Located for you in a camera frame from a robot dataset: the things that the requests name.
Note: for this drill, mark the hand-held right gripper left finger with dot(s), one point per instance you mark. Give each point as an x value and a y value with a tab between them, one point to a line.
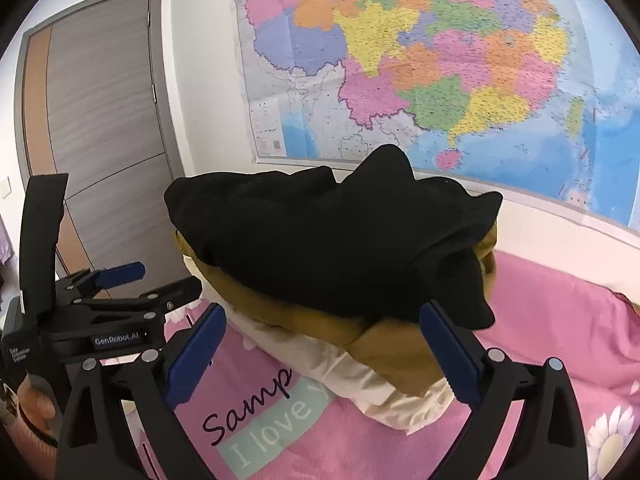
195	355

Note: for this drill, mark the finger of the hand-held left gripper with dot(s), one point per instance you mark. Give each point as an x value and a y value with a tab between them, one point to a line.
170	297
122	272

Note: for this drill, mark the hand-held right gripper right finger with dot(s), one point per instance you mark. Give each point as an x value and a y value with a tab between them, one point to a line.
450	355

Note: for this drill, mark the black garment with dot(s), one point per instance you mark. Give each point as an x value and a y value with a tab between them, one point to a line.
325	240

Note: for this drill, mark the person's left hand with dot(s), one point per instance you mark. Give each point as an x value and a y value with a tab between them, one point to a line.
40	400

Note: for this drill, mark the mustard brown garment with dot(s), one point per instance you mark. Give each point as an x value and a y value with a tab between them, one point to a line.
390	350

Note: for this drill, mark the pink daisy printed blanket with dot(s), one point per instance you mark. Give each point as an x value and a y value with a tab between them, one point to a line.
550	335

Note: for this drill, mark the cream white garment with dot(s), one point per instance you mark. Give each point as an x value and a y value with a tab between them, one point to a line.
350	385

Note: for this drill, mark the grey wooden door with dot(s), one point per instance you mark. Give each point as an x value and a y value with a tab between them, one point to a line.
100	110

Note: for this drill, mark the white wall switch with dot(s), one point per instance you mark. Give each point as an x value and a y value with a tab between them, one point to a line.
4	187

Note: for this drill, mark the colourful wall map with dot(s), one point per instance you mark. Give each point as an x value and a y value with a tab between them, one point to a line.
450	60

